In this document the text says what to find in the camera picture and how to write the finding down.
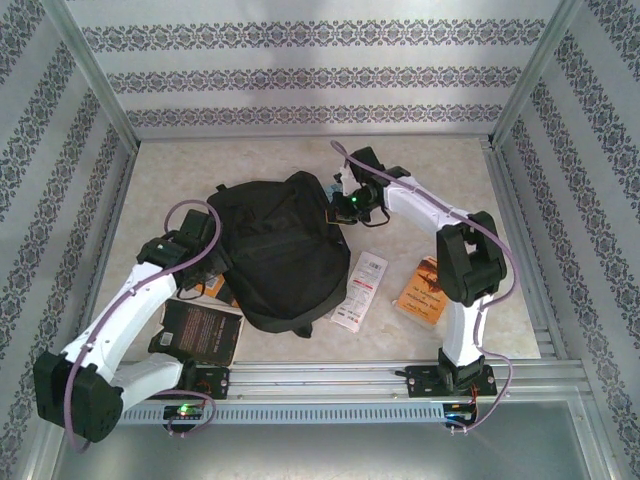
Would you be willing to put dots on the black backpack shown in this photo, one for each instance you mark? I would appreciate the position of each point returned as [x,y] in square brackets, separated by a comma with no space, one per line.
[280,250]

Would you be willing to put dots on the orange book with barcode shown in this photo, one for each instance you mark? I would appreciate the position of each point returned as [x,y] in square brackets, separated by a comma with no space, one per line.
[220,292]

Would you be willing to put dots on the white packet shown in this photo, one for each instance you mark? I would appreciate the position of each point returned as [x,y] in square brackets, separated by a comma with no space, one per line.
[357,290]

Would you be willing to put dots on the black paperback book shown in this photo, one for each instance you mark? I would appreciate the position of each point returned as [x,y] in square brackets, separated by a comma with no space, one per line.
[200,330]

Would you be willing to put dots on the orange paperback book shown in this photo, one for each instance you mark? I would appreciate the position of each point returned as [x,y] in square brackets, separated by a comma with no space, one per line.
[417,295]

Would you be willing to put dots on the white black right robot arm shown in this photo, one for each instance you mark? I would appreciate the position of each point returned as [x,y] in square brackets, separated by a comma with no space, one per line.
[425,205]

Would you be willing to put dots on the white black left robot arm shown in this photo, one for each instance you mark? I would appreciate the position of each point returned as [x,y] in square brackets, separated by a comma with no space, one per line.
[125,310]

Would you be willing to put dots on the left controller board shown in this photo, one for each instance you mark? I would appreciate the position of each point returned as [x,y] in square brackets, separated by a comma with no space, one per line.
[182,411]

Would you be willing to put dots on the controller board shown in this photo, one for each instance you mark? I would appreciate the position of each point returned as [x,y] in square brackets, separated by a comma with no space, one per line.
[457,412]
[182,411]

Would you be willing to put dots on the right controller board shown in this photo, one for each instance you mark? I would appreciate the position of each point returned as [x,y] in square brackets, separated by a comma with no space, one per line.
[457,412]

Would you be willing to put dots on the aluminium back rail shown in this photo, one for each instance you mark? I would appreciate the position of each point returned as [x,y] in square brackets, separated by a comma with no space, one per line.
[310,136]

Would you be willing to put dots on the aluminium side rail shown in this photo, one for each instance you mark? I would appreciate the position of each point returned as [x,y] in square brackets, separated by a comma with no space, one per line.
[113,220]
[522,240]

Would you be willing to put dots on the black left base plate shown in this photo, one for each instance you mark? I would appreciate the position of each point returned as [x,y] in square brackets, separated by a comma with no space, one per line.
[215,380]

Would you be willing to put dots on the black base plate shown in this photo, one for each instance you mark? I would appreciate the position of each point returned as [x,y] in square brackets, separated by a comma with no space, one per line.
[422,380]
[215,380]

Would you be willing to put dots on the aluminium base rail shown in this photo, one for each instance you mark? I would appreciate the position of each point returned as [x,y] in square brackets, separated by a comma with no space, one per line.
[320,380]

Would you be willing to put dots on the aluminium frame post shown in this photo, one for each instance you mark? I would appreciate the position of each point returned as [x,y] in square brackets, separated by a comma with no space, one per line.
[91,70]
[536,70]

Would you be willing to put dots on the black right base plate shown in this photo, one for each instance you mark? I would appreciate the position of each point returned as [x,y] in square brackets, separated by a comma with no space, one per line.
[422,380]

